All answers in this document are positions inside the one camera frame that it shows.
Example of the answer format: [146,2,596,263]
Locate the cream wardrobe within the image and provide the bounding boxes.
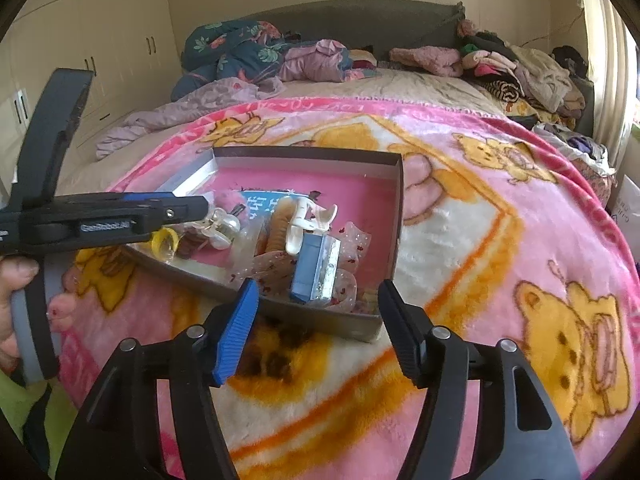
[0,0,183,201]

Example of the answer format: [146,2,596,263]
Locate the green cloth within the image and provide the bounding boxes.
[0,370,76,441]

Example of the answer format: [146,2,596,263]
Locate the person's left hand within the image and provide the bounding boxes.
[0,254,83,373]

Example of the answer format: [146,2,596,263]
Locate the lilac blanket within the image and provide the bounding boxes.
[96,77,283,161]

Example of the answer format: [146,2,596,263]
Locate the peach hair claw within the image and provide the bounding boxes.
[265,200,296,256]

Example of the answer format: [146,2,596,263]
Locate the purple patterned cloth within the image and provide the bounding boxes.
[532,120,618,191]

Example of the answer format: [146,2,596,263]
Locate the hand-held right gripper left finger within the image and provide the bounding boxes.
[55,277,261,480]

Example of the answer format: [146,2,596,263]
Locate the lilac floral garment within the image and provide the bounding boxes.
[280,40,351,83]

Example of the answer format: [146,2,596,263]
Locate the white hair claw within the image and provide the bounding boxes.
[285,196,340,256]

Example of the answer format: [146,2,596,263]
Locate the small blue box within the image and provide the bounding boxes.
[289,234,342,308]

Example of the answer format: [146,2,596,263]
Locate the sheer dotted ribbon bow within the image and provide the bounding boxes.
[230,220,373,316]

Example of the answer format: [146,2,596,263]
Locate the yellow hair clip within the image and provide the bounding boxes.
[152,227,182,262]

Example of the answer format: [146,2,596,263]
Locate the blue printed card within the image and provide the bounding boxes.
[235,190,301,221]

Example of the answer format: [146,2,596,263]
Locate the brown cardboard box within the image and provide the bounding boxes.
[120,146,405,343]

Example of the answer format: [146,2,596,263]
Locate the grey headboard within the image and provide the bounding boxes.
[240,1,466,53]

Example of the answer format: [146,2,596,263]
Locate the white paper bag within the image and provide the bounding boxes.
[607,175,640,231]

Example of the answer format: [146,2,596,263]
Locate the pink fuzzy garment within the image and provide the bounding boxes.
[389,46,463,78]

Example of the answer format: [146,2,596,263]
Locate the pile of clothes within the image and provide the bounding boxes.
[457,20,596,116]

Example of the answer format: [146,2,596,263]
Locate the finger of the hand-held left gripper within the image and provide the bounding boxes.
[20,196,210,257]
[50,192,168,209]

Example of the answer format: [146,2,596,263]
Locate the pink printed blanket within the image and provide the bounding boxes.
[60,96,636,480]

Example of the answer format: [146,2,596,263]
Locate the cream curtain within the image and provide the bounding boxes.
[575,0,640,161]

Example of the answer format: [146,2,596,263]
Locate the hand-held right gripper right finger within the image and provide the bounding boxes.
[377,280,583,480]

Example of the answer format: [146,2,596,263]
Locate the dark floral quilt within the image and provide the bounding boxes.
[172,20,288,101]

